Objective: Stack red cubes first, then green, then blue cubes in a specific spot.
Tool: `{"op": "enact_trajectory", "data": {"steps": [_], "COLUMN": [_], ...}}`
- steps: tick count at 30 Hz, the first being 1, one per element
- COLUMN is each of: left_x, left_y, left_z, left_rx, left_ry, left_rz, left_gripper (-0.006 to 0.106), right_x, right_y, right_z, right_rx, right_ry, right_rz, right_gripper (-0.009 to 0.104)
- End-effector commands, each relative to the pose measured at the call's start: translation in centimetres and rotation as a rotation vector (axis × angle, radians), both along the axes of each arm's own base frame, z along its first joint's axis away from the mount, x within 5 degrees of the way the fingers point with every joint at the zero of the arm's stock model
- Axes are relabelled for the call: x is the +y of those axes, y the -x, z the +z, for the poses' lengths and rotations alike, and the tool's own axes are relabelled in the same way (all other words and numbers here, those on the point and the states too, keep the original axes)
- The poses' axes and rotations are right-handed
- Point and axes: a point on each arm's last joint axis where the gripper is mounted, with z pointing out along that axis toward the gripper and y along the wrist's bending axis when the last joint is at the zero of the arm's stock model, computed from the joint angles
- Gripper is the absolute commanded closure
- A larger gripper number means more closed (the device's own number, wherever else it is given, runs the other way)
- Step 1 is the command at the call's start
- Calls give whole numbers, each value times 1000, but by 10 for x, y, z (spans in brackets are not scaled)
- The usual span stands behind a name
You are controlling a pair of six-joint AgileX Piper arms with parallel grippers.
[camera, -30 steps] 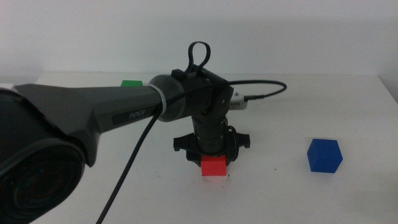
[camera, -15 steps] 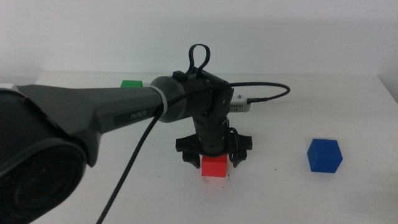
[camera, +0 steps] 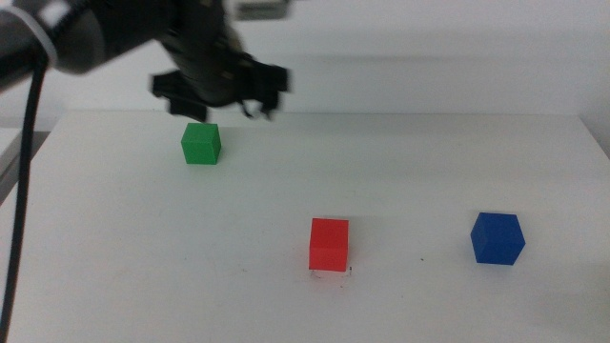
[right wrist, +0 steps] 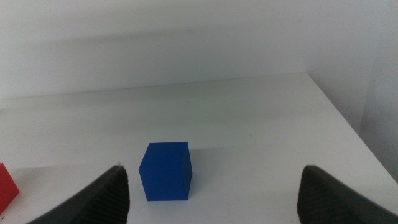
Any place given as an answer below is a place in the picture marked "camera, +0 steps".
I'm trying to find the white cable tie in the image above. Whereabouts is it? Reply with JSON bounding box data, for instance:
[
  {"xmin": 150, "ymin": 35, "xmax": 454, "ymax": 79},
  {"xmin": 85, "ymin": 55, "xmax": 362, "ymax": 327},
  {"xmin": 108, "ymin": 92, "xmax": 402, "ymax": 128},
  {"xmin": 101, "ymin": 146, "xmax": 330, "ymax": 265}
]
[{"xmin": 11, "ymin": 5, "xmax": 59, "ymax": 66}]

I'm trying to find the green cube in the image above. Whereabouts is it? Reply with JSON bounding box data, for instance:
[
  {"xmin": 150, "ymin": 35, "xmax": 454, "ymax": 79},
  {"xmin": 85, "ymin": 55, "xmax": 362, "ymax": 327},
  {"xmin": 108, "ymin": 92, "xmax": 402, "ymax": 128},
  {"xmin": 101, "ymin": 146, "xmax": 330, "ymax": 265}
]
[{"xmin": 180, "ymin": 122, "xmax": 223, "ymax": 166}]

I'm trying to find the red cube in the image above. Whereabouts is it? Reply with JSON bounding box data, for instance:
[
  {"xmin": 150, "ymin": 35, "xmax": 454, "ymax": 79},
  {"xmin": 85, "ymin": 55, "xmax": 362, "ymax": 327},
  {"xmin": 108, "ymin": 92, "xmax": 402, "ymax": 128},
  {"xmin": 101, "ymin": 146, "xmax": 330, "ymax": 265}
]
[{"xmin": 308, "ymin": 217, "xmax": 350, "ymax": 273}]

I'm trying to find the blue cube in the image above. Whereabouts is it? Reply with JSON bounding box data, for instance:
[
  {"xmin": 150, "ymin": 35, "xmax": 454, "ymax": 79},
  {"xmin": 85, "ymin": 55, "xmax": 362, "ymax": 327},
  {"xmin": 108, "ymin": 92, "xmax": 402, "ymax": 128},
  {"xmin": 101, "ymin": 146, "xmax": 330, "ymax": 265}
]
[{"xmin": 470, "ymin": 212, "xmax": 527, "ymax": 267}]

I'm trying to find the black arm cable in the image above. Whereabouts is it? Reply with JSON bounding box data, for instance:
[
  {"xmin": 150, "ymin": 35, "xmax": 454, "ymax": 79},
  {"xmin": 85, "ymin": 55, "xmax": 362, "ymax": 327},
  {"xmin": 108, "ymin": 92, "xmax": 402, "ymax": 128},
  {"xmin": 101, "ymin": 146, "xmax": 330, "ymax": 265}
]
[{"xmin": 0, "ymin": 50, "xmax": 50, "ymax": 343}]

